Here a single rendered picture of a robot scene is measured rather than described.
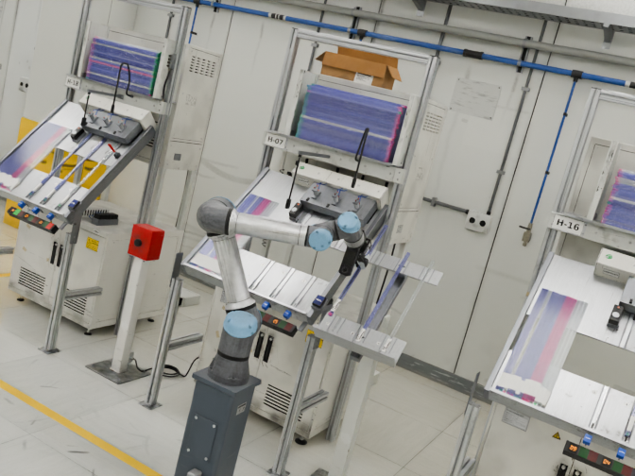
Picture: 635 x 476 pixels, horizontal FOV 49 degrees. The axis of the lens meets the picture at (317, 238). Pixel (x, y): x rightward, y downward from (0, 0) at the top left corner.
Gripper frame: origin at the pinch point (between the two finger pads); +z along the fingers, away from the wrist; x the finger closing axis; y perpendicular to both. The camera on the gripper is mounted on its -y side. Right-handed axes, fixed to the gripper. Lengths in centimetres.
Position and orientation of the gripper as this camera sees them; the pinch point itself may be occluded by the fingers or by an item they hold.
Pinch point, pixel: (359, 267)
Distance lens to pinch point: 278.8
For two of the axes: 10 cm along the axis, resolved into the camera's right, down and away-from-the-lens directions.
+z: 1.9, 4.8, 8.6
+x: -8.8, -3.1, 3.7
